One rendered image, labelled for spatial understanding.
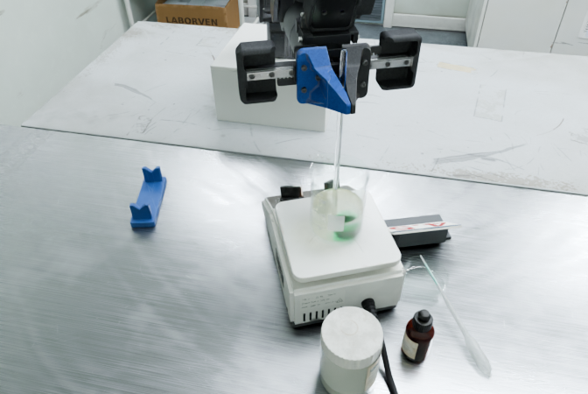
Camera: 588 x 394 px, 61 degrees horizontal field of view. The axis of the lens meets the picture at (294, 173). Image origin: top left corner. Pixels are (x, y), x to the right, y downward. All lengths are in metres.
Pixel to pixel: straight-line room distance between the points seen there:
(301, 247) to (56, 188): 0.43
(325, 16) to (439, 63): 0.64
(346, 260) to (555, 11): 2.63
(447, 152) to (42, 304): 0.63
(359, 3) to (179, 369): 0.42
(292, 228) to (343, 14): 0.24
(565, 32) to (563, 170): 2.27
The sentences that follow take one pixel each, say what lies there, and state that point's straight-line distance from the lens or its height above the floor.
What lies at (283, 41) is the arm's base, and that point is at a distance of 0.85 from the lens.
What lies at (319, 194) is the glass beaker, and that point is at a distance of 0.51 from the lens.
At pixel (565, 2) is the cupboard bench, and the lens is 3.05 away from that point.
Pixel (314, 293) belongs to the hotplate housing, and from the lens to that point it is 0.54.
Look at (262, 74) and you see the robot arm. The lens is 0.50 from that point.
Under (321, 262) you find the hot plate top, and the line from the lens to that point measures 0.53.
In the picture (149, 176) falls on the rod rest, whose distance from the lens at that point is 0.77.
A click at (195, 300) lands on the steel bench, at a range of 0.62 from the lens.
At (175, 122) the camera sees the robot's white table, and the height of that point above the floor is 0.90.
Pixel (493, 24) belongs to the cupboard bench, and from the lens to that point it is 3.03.
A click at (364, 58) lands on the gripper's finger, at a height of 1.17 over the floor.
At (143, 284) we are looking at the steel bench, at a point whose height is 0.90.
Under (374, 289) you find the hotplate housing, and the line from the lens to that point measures 0.56.
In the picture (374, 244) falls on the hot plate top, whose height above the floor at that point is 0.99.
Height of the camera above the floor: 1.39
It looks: 39 degrees down
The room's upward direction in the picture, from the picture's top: 1 degrees counter-clockwise
